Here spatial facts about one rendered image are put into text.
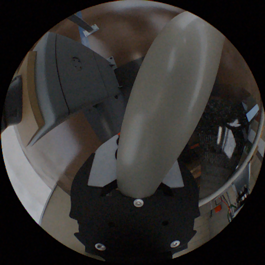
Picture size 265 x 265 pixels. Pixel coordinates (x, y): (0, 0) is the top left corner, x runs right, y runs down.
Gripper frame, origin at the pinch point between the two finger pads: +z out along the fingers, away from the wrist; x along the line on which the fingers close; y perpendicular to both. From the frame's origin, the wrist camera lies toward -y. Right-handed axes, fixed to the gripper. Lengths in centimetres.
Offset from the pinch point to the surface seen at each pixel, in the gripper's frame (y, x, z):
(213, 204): 239, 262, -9
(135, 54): -42, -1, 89
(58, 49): -24.1, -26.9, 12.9
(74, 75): -11.9, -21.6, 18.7
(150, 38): -69, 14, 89
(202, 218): 436, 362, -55
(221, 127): 3.1, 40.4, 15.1
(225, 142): 9.1, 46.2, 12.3
